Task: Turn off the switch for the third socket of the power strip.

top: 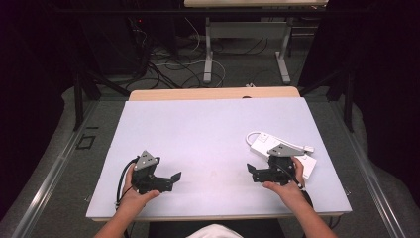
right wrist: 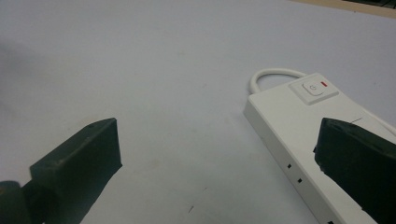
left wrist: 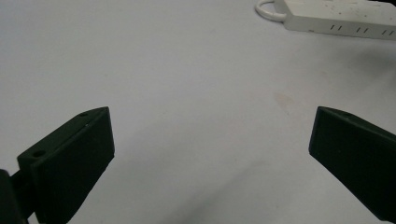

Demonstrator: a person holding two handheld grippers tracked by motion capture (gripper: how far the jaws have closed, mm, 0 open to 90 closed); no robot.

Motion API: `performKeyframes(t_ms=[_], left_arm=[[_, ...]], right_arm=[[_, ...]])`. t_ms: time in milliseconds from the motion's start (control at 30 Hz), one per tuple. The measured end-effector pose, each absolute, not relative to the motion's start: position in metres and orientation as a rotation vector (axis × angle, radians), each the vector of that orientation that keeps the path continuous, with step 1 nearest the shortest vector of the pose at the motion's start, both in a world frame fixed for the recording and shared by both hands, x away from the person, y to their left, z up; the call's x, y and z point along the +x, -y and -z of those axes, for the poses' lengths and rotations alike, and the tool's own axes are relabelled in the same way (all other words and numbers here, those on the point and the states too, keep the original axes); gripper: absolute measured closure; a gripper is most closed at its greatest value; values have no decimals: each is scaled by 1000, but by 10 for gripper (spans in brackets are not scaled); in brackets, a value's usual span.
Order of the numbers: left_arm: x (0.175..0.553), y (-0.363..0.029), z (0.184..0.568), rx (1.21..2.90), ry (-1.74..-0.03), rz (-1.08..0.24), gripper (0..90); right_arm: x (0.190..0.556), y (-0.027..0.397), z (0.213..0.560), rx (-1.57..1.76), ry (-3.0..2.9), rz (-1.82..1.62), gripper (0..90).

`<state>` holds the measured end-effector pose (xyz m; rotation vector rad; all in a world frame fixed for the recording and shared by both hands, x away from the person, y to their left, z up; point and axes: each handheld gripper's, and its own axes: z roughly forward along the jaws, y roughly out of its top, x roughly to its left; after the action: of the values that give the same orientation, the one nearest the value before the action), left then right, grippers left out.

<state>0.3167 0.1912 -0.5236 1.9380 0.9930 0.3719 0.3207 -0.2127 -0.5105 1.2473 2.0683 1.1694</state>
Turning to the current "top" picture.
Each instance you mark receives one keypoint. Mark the black metal stand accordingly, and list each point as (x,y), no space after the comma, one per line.
(348,99)
(79,99)

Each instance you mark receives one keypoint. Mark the white table mat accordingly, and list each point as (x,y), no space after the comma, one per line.
(211,132)

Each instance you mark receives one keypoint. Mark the metal floor rail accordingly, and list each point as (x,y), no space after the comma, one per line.
(49,181)
(373,185)

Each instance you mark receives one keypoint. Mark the dark computer tower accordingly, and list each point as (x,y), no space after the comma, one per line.
(112,43)

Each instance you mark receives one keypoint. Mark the person's left hand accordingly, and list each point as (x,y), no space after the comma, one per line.
(133,198)

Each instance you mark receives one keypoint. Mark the white plug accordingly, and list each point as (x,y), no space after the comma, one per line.
(309,149)

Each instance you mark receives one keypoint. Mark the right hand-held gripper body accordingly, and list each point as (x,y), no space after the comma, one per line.
(280,168)

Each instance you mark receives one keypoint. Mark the wooden table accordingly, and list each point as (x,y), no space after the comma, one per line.
(198,94)

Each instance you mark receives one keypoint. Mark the person's dark lap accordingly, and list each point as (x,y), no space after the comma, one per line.
(165,230)

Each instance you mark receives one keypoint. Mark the black floor socket frame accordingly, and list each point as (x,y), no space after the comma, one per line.
(86,142)

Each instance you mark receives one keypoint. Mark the white-legged desk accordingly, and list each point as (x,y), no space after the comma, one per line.
(247,29)

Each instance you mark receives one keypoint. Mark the person's right hand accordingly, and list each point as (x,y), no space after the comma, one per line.
(290,193)

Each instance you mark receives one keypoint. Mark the person's white clothing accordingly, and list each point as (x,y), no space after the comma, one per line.
(214,232)

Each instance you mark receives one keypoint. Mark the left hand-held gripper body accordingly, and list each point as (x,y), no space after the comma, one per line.
(145,173)

